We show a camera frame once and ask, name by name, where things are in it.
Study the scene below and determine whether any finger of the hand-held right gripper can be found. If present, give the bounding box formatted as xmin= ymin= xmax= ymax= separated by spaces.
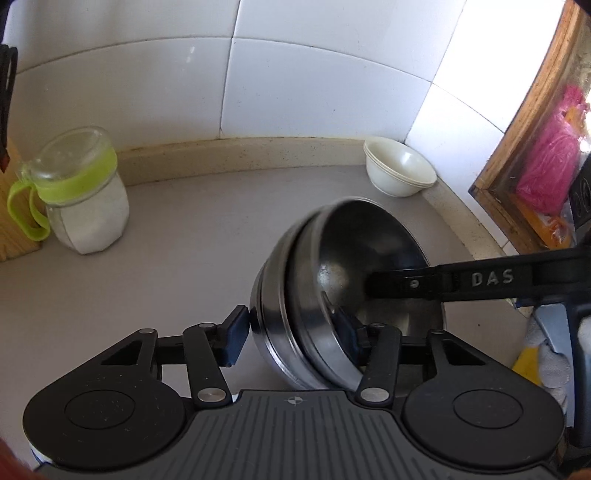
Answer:
xmin=367 ymin=247 xmax=573 ymax=306

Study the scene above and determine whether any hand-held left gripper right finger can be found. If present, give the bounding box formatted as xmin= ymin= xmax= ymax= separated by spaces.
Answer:
xmin=333 ymin=305 xmax=497 ymax=409

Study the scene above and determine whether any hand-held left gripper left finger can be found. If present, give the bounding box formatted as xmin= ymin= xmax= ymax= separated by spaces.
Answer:
xmin=99 ymin=305 xmax=250 ymax=409

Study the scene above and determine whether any stainless steel bowl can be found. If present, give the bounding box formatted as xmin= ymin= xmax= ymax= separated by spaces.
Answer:
xmin=295 ymin=198 xmax=446 ymax=370
xmin=249 ymin=217 xmax=370 ymax=394
xmin=277 ymin=200 xmax=446 ymax=388

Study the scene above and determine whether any grey white rag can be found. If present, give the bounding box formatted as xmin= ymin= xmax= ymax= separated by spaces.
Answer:
xmin=524 ymin=305 xmax=574 ymax=403

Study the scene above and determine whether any yellow sponge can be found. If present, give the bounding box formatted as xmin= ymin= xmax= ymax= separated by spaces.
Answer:
xmin=512 ymin=346 xmax=543 ymax=386

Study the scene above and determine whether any grey mat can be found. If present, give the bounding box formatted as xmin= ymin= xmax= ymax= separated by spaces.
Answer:
xmin=0 ymin=164 xmax=527 ymax=416

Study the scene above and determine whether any orange packet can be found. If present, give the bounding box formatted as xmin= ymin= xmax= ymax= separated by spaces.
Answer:
xmin=538 ymin=212 xmax=575 ymax=247

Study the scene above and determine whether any cream plastic bowl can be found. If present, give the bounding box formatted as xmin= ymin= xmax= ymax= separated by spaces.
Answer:
xmin=363 ymin=137 xmax=438 ymax=185
xmin=367 ymin=157 xmax=437 ymax=198

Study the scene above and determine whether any pink plastic bag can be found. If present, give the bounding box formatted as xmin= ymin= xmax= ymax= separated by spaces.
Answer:
xmin=515 ymin=83 xmax=585 ymax=215

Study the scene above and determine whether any glass jar with green lid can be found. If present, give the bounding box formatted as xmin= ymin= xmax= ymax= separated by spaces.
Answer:
xmin=7 ymin=127 xmax=130 ymax=256

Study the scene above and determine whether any wooden window frame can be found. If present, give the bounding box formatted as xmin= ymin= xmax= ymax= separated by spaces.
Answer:
xmin=468 ymin=0 xmax=591 ymax=254

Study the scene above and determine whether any black knife handle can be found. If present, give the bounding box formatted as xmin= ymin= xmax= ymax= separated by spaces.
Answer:
xmin=0 ymin=44 xmax=19 ymax=174

